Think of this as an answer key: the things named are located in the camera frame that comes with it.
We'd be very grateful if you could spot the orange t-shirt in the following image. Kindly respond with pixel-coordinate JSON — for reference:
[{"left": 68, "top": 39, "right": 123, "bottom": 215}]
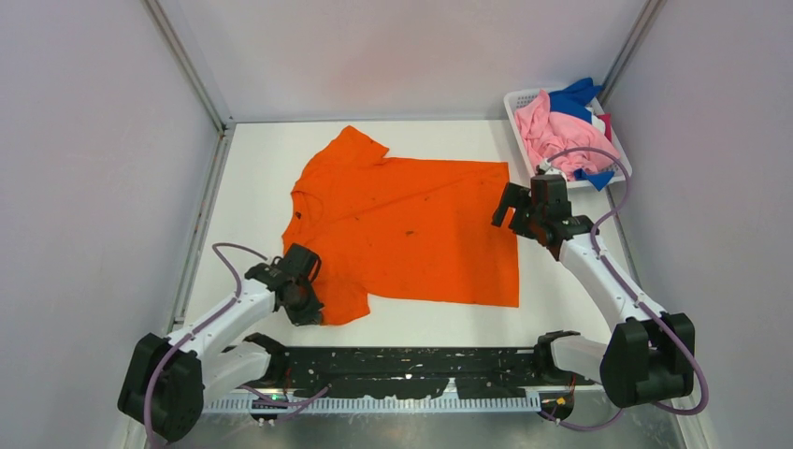
[{"left": 282, "top": 126, "right": 520, "bottom": 326}]

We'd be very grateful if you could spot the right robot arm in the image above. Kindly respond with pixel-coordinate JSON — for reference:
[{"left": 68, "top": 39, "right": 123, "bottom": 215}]
[{"left": 492, "top": 175, "right": 701, "bottom": 409}]

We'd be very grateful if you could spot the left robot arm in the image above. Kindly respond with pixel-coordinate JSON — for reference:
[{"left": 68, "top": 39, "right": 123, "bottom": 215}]
[{"left": 117, "top": 242, "right": 324, "bottom": 447}]

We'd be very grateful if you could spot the pink t-shirt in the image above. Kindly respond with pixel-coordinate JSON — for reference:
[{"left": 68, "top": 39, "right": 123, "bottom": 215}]
[{"left": 513, "top": 90, "right": 621, "bottom": 181}]

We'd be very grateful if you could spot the white plastic laundry basket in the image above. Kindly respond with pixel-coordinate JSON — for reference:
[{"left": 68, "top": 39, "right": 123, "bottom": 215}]
[{"left": 503, "top": 88, "right": 632, "bottom": 189}]

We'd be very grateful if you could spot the blue t-shirt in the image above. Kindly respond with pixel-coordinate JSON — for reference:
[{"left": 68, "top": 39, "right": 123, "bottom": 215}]
[{"left": 548, "top": 78, "right": 620, "bottom": 191}]

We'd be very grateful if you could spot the red garment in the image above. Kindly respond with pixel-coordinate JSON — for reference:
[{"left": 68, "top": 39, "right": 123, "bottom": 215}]
[{"left": 597, "top": 113, "right": 613, "bottom": 142}]

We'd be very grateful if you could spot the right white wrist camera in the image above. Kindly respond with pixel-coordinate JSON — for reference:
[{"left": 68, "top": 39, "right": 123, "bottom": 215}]
[{"left": 536, "top": 159, "right": 556, "bottom": 176}]

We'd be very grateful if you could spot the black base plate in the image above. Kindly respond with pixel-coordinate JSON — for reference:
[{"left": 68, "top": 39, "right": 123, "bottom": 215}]
[{"left": 255, "top": 347, "right": 591, "bottom": 399}]

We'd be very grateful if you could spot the white slotted cable duct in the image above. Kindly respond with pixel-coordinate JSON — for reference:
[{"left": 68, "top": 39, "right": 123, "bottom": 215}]
[{"left": 203, "top": 393, "right": 541, "bottom": 414}]

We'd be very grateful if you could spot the aluminium frame rail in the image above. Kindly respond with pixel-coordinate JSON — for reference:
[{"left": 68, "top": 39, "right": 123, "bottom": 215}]
[{"left": 143, "top": 0, "right": 236, "bottom": 133}]

